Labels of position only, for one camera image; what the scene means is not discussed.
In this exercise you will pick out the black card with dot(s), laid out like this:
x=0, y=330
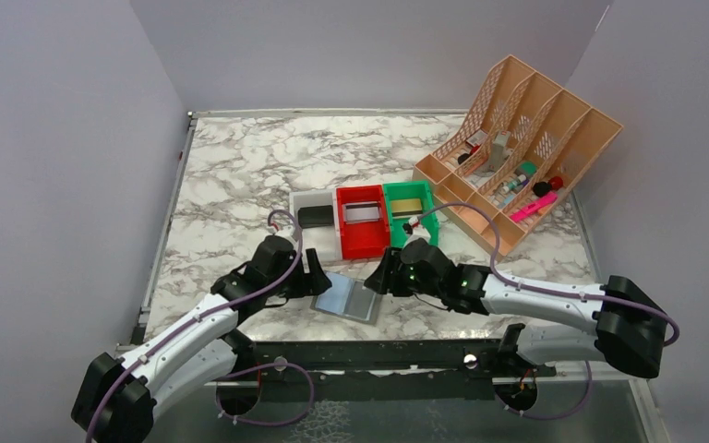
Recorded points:
x=316, y=216

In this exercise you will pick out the grey card holder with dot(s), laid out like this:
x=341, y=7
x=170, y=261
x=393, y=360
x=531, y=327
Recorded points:
x=348, y=298

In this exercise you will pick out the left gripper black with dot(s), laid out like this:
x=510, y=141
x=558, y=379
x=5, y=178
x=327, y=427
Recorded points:
x=305, y=278

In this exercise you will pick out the green plastic bin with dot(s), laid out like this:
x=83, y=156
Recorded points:
x=414, y=189

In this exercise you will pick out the red plastic bin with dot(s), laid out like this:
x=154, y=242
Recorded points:
x=368, y=239

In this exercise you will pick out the green capped glue stick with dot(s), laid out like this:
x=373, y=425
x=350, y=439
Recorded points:
x=523, y=173

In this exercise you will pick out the silver card with stripe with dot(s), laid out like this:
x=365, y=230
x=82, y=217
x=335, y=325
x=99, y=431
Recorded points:
x=360, y=212

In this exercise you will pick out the black mounting rail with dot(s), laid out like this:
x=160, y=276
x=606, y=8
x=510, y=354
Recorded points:
x=295, y=371

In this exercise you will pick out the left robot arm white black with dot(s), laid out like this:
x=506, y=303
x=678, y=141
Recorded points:
x=120, y=398

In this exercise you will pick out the grey box in organizer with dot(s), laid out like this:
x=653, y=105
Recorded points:
x=497, y=152

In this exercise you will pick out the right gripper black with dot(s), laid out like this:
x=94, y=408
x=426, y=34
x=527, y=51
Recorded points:
x=390, y=274

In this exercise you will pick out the red white small box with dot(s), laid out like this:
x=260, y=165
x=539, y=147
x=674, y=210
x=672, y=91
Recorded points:
x=476, y=139

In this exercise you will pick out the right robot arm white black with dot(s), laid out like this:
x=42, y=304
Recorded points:
x=616, y=322

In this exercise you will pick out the pink highlighter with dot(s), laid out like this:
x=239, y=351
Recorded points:
x=533, y=207

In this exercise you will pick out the gold card with stripe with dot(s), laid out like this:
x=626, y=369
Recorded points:
x=405, y=208

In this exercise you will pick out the peach desk organizer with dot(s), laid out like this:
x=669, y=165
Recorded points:
x=550, y=126

